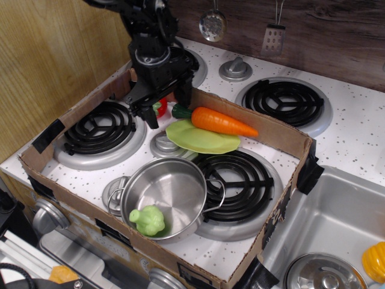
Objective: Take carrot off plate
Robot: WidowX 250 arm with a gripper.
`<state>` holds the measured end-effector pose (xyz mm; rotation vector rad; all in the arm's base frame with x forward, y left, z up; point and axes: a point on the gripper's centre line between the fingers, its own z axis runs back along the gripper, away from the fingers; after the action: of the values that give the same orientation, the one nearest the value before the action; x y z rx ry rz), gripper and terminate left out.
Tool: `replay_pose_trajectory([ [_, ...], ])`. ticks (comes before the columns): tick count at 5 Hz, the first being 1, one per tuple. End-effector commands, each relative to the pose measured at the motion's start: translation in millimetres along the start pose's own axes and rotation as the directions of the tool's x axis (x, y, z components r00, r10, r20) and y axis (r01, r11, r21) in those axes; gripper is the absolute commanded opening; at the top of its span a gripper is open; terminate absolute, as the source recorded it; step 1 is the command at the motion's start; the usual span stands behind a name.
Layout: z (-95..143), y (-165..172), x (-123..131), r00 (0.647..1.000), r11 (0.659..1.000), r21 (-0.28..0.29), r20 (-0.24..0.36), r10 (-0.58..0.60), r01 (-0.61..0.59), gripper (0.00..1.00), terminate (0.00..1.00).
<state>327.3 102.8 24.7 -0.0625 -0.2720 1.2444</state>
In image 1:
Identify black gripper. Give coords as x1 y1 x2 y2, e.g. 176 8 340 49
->
126 45 193 129

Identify orange toy carrot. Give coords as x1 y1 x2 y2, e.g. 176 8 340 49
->
171 104 259 137

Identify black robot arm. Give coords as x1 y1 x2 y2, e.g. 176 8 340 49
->
87 1 194 129

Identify green toy plate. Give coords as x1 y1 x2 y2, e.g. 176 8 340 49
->
165 120 241 154

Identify red toy strawberry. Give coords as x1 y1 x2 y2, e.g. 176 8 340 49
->
152 98 167 119

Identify middle silver stove knob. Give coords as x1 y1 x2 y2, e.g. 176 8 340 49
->
150 131 198 160

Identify silver stove knob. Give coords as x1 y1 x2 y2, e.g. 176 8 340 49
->
102 176 130 217
218 57 253 82
150 131 198 160

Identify back left stove burner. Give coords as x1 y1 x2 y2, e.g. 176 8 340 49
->
125 45 208 89

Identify stove burner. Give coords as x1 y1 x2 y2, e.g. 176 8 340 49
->
235 77 333 138
190 148 283 241
54 101 147 170
125 45 208 89

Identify front left stove burner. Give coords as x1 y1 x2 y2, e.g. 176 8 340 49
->
54 101 147 170

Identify back silver stove knob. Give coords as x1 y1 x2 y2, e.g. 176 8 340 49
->
218 57 253 82

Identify steel toy pot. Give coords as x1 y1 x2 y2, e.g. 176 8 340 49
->
120 157 210 244

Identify hanging slotted metal spoon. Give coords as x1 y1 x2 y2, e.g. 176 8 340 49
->
199 0 227 42

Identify front silver stove knob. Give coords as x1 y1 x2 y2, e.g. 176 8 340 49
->
102 176 130 217

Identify front right stove burner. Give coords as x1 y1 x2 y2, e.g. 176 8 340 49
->
190 148 283 241

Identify green toy broccoli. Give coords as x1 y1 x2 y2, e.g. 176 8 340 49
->
129 205 165 237

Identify hanging metal spatula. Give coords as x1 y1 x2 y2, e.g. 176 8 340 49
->
260 0 286 57

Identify back right stove burner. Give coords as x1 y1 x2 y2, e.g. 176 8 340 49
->
235 77 333 138

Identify brown cardboard fence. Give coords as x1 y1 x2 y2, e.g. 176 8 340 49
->
20 69 316 288

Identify left oven front knob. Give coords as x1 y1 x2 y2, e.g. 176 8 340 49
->
32 199 70 235

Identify oven knob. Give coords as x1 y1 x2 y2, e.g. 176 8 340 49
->
147 268 179 289
32 199 70 235

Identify bottom oven front knob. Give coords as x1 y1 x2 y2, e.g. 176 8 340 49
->
147 268 179 289

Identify orange toy piece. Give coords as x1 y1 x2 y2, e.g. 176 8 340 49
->
48 265 79 284

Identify silver toy sink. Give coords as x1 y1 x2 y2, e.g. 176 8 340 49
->
262 166 384 288

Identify steel pot lid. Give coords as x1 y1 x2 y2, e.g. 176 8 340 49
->
283 253 368 289

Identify yellow toy pepper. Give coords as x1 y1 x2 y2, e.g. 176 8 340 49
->
362 241 384 284

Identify black cable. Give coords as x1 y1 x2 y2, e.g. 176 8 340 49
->
0 262 37 289

